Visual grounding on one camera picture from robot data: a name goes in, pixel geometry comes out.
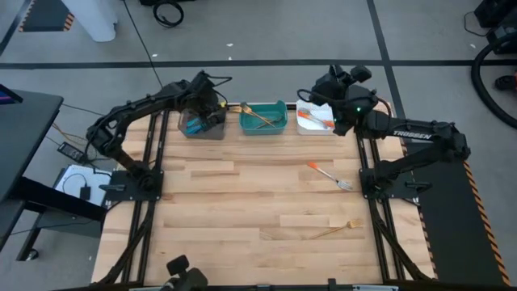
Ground thin black floor cable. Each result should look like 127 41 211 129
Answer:
62 103 107 118

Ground black aluminium table frame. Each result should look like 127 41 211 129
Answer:
96 103 437 291

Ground black side table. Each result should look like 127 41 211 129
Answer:
0 84 107 262

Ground black power adapter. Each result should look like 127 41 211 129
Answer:
56 141 88 163

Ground white flat box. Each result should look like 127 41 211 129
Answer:
54 164 112 207

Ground dark hazard-striped platform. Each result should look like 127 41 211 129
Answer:
18 0 76 32

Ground black jointed device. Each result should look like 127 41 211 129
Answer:
160 254 209 291

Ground black equipment case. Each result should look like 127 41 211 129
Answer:
474 0 517 56

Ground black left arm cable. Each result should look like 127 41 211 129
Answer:
200 70 234 107

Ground teal plastic bin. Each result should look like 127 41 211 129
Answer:
238 100 289 137

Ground blue lit screen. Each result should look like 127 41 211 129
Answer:
0 83 23 106

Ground thick black hose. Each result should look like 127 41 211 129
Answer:
470 44 517 130

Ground white plastic bin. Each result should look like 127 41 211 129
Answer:
296 99 338 137

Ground coiled black cable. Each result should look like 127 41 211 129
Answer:
152 0 185 28

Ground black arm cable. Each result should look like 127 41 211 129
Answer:
200 70 234 107
296 87 336 107

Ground black and red object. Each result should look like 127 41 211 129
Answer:
494 74 517 92

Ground long black floor cable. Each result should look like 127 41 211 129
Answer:
120 0 169 94

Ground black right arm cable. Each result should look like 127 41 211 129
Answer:
296 87 336 107

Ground grey plastic bin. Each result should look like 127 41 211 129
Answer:
177 107 227 141

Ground yellow floor cable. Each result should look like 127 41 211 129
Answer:
52 123 98 153

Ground white post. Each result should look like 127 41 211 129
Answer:
60 0 118 43

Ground black hazard-striped floor mat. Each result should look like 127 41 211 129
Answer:
403 141 512 286

